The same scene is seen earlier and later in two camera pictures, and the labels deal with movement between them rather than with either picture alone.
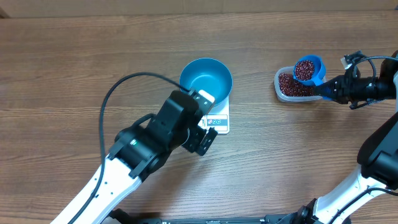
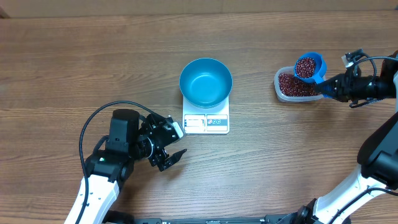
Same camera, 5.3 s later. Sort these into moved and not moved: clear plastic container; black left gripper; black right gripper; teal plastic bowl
Moved: black left gripper
Not moved: clear plastic container; black right gripper; teal plastic bowl
